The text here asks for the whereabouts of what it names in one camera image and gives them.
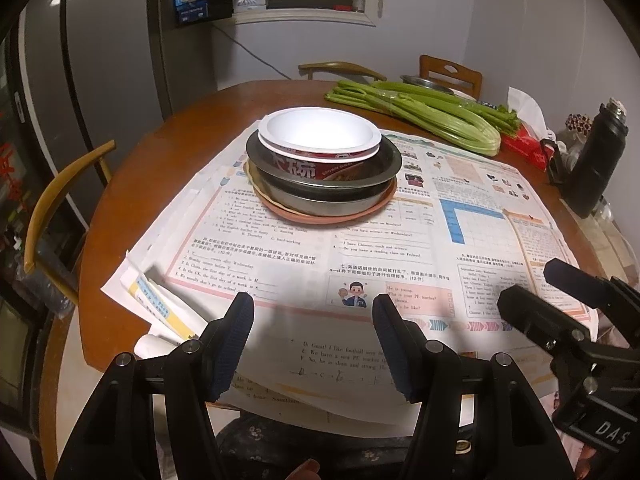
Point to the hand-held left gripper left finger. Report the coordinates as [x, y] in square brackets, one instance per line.
[234, 342]

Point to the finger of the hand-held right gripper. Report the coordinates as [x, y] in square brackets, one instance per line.
[560, 271]
[512, 302]

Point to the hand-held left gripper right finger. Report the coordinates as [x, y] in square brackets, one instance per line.
[392, 345]

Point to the orange plastic plate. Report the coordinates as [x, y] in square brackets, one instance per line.
[350, 221]

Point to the round metal pan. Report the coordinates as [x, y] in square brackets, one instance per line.
[320, 205]

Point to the yellow plastic plate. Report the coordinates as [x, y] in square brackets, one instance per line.
[256, 185]

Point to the stainless steel bowl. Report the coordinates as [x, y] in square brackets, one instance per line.
[391, 160]

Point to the red paper noodle bowl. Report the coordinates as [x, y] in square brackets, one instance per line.
[320, 130]
[325, 170]

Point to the printed exam worksheet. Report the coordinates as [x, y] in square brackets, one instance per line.
[450, 240]
[325, 355]

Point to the glass jar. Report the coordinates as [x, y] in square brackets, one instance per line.
[610, 210]

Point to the yellow blue booklet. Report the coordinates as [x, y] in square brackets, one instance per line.
[155, 305]

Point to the black thermos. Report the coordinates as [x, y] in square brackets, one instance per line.
[597, 160]

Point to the dark floral cloth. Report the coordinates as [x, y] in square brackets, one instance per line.
[310, 440]

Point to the red tissue pack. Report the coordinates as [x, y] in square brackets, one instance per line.
[522, 147]

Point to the loose white paper sheets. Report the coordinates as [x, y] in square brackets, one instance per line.
[150, 240]

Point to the patterned pouch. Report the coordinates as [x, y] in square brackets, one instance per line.
[580, 124]

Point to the leafy celery stalks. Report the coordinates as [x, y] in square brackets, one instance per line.
[505, 116]

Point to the celery bunch with root end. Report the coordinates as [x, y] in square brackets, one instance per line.
[450, 127]

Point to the metal basin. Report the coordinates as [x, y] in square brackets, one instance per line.
[425, 81]

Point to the yellow wooden chair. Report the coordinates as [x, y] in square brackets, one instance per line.
[60, 180]

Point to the wooden chair with cutout backrest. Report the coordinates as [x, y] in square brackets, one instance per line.
[435, 67]

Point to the wooden chair with curved backrest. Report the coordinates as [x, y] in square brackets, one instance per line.
[345, 66]

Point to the grey refrigerator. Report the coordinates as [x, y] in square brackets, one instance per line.
[110, 60]

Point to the blue box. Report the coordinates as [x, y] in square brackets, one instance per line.
[192, 7]

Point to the white box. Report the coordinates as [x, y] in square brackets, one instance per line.
[250, 4]

